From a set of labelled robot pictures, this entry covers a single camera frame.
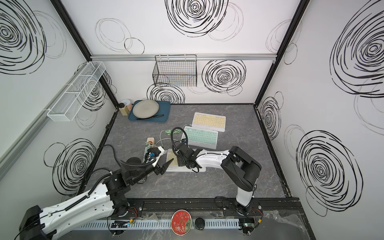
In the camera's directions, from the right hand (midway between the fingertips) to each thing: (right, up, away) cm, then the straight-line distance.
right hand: (183, 159), depth 90 cm
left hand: (-6, +8, -17) cm, 20 cm away
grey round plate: (-31, +33, +26) cm, 52 cm away
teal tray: (-17, +28, +25) cm, 41 cm away
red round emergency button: (+1, -22, -23) cm, 32 cm away
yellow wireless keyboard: (+18, +22, +18) cm, 34 cm away
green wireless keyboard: (+11, +12, +11) cm, 20 cm away
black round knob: (+9, -19, -29) cm, 35 cm away
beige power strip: (-22, +9, +6) cm, 24 cm away
